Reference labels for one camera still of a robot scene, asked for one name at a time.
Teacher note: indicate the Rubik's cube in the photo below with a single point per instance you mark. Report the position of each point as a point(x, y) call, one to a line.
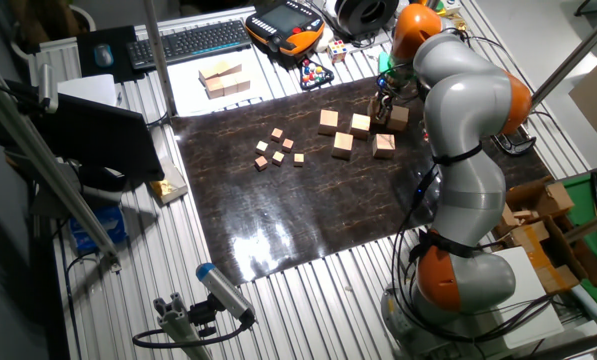
point(337, 50)

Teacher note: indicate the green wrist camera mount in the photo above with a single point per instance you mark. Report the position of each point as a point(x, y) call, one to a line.
point(385, 62)

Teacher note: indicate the small box gold foil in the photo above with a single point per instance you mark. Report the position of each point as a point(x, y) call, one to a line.
point(170, 187)

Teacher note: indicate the grey camera blue tip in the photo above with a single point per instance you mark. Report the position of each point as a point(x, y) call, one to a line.
point(223, 290)

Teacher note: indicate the dark marbled table mat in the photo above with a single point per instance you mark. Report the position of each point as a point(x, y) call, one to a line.
point(278, 210)

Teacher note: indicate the small cardboard box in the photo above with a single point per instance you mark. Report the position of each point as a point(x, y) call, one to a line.
point(555, 197)

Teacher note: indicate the brown cardboard box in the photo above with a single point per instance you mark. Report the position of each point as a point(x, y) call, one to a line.
point(548, 250)

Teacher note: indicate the blue tissue pack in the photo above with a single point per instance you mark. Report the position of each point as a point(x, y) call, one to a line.
point(100, 230)

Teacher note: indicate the long aluminium profile bar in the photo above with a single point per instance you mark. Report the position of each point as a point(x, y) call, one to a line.
point(43, 165)

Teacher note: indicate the short aluminium profile piece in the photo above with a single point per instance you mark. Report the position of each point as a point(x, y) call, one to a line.
point(178, 330)

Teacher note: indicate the silver aluminium post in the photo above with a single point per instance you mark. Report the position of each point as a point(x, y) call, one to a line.
point(158, 55)
point(432, 3)

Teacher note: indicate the black filament spool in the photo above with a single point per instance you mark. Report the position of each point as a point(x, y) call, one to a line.
point(353, 17)

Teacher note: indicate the green mini pool table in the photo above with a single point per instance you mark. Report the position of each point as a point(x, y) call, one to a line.
point(585, 205)

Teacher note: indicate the grey computer mouse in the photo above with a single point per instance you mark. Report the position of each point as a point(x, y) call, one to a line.
point(103, 55)

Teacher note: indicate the black camera clamp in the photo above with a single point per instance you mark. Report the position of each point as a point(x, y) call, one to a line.
point(203, 315)

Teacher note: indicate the white rimmed plant pot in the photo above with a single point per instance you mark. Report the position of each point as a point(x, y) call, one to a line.
point(43, 27)

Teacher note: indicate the small wooden cube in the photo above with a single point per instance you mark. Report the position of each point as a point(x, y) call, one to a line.
point(298, 159)
point(288, 145)
point(278, 158)
point(261, 162)
point(262, 147)
point(277, 134)

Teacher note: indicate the black computer keyboard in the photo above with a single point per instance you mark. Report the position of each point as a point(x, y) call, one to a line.
point(188, 42)

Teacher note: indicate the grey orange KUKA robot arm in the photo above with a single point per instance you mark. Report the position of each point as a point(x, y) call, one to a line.
point(468, 110)

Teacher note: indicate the wooden blocks on paper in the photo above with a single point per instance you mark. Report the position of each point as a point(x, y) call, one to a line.
point(188, 95)

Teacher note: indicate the orange black teach pendant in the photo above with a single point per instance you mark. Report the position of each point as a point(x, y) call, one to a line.
point(283, 20)

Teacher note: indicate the slanted silver frame bar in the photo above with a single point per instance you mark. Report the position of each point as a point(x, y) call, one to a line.
point(578, 50)
point(590, 225)

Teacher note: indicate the white board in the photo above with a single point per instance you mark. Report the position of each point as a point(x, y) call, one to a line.
point(528, 310)

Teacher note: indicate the black triangle rack coloured balls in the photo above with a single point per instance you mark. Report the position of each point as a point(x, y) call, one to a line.
point(315, 75)

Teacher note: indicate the pale wooden block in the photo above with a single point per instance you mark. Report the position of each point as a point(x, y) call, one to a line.
point(243, 82)
point(229, 85)
point(214, 89)
point(207, 74)
point(229, 67)

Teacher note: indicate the black monitor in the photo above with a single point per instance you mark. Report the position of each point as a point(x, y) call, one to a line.
point(98, 135)

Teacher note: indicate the white flat box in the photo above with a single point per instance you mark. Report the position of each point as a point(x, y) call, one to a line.
point(90, 87)

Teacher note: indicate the gold shiny objects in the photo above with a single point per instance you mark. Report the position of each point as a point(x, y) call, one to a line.
point(457, 22)

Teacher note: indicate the black mouse pad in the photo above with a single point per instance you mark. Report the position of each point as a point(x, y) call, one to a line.
point(85, 70)

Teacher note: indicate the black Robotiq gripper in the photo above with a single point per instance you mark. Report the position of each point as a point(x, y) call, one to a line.
point(388, 87)

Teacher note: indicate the black plug blue light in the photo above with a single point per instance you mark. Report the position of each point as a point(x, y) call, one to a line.
point(420, 187)

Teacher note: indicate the white egg-shaped object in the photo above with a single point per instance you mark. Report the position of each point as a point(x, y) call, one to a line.
point(324, 44)

